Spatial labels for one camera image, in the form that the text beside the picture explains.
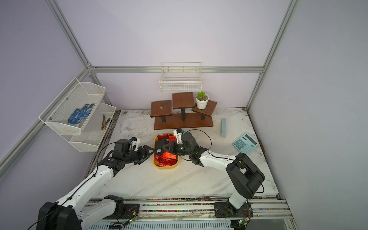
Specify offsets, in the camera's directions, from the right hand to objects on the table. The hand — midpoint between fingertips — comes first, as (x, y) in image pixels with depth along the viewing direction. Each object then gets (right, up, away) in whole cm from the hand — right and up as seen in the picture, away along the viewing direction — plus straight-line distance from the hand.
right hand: (164, 148), depth 81 cm
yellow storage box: (-1, -12, +3) cm, 12 cm away
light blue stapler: (+40, +11, +23) cm, 48 cm away
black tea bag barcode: (-3, +2, +2) cm, 4 cm away
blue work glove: (-46, +19, -5) cm, 50 cm away
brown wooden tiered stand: (+8, +23, +23) cm, 33 cm away
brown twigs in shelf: (-43, +15, +14) cm, 47 cm away
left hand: (-7, -3, 0) cm, 8 cm away
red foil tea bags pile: (+1, -8, +7) cm, 10 cm away
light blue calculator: (+54, 0, +17) cm, 57 cm away
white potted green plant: (+23, +31, +14) cm, 41 cm away
